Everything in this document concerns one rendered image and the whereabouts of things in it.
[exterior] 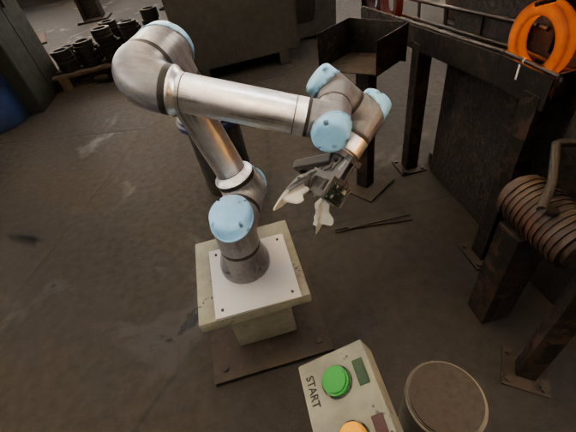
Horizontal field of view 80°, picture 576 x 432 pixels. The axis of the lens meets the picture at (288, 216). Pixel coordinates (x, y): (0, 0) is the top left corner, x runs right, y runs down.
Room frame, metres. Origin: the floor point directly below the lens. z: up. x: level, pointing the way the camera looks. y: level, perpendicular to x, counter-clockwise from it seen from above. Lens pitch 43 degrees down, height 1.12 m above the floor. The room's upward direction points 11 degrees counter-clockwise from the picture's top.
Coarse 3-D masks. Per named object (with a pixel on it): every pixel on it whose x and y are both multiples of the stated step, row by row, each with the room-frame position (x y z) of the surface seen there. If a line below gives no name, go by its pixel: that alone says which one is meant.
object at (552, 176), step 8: (552, 144) 0.62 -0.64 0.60; (560, 144) 0.61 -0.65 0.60; (568, 144) 0.61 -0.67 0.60; (552, 152) 0.60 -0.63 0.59; (560, 152) 0.60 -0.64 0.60; (552, 160) 0.58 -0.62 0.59; (552, 168) 0.56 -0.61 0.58; (552, 176) 0.55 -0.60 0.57; (552, 184) 0.53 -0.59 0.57; (544, 192) 0.51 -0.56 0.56; (552, 192) 0.51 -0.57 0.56; (544, 200) 0.49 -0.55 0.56; (544, 208) 0.47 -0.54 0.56; (552, 208) 0.47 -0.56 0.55; (552, 216) 0.47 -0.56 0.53
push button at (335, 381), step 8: (328, 368) 0.21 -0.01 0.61; (336, 368) 0.21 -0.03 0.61; (328, 376) 0.20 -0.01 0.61; (336, 376) 0.20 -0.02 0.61; (344, 376) 0.19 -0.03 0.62; (328, 384) 0.19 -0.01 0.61; (336, 384) 0.19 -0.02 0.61; (344, 384) 0.18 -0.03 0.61; (328, 392) 0.18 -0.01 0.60; (336, 392) 0.18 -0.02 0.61; (344, 392) 0.18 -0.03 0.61
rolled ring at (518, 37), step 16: (560, 0) 0.84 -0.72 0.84; (528, 16) 0.89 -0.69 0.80; (560, 16) 0.80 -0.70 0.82; (512, 32) 0.93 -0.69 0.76; (528, 32) 0.91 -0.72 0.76; (560, 32) 0.78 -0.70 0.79; (512, 48) 0.91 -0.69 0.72; (560, 48) 0.77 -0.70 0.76; (544, 64) 0.79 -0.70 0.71; (560, 64) 0.76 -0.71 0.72
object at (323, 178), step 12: (336, 156) 0.66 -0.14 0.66; (348, 156) 0.63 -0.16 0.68; (324, 168) 0.65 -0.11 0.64; (336, 168) 0.62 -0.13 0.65; (348, 168) 0.62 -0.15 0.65; (312, 180) 0.63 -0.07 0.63; (324, 180) 0.60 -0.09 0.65; (336, 180) 0.60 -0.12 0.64; (324, 192) 0.57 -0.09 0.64; (336, 192) 0.58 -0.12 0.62; (348, 192) 0.60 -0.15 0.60; (336, 204) 0.58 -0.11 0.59
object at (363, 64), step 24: (336, 24) 1.45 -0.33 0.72; (360, 24) 1.46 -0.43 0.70; (384, 24) 1.38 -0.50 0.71; (408, 24) 1.30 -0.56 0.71; (336, 48) 1.45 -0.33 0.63; (360, 48) 1.46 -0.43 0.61; (384, 48) 1.21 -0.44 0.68; (360, 72) 1.24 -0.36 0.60; (360, 168) 1.31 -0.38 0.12; (360, 192) 1.26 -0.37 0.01
